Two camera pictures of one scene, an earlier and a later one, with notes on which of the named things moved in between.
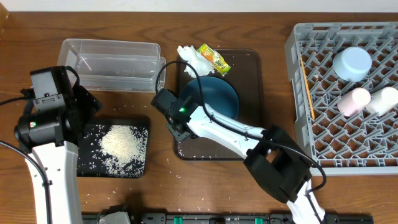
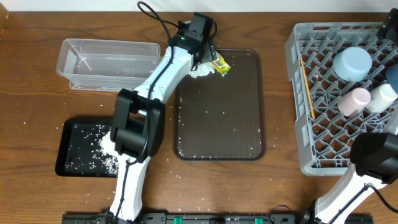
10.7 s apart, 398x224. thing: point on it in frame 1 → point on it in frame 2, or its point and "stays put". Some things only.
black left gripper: (88, 105) → (208, 51)
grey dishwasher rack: (344, 87) stays put
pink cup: (354, 101) stays put
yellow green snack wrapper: (217, 60) stays put
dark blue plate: (218, 95) → (392, 76)
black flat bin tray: (114, 147) stays put
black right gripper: (183, 134) → (390, 29)
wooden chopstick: (307, 88) stays put
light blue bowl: (352, 63) stays put
